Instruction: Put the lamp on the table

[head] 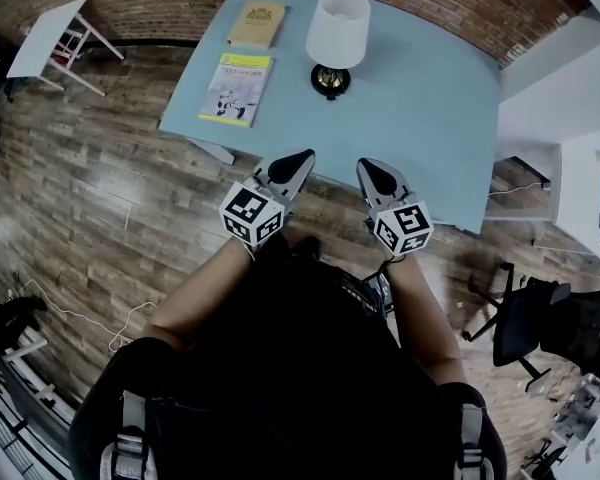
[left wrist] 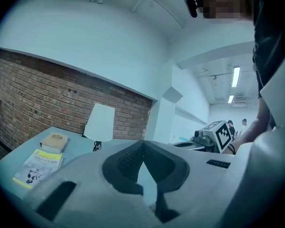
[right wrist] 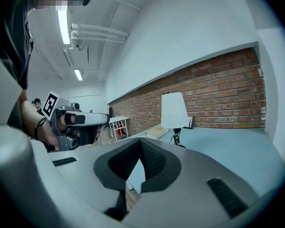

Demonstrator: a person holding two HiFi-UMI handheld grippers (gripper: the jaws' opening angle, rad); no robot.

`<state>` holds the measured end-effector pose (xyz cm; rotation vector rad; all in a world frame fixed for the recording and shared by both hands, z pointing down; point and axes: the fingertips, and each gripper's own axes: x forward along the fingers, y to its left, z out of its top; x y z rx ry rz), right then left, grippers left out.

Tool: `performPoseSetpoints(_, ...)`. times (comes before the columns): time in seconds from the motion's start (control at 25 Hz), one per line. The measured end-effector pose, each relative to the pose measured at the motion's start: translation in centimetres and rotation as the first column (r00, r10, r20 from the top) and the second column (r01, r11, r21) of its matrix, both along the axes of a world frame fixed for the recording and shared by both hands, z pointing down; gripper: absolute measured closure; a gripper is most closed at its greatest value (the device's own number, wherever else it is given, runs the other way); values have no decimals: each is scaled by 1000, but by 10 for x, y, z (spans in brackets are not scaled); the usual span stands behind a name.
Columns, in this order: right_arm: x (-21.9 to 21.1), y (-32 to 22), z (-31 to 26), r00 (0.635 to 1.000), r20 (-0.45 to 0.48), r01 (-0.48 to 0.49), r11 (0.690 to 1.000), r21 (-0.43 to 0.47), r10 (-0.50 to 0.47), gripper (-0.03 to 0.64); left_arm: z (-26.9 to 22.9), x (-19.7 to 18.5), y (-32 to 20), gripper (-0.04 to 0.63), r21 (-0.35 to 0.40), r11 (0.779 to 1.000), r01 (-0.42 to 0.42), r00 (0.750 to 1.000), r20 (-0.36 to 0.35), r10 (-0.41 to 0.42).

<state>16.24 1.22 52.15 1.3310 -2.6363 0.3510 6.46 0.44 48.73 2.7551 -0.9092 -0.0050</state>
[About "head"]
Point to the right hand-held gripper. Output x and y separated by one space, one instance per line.
402 225

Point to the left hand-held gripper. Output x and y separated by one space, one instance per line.
250 213

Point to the white shade table lamp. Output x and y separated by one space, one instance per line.
337 33

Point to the person's right forearm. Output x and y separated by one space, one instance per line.
427 318

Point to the person's left forearm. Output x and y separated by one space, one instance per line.
195 298

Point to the person's black shoe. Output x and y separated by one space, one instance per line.
311 247

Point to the yellow and white book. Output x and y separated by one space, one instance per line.
237 90

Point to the tan hardcover book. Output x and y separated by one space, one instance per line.
257 25

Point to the person's black shirt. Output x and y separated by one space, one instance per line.
280 368

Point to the black office chair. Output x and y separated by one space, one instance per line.
530 328

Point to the white folding table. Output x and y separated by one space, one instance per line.
42 35

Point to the black bag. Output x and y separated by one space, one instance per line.
10 320

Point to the pile of grey equipment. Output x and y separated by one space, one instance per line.
585 418

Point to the white metal railing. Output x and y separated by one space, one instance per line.
15 418

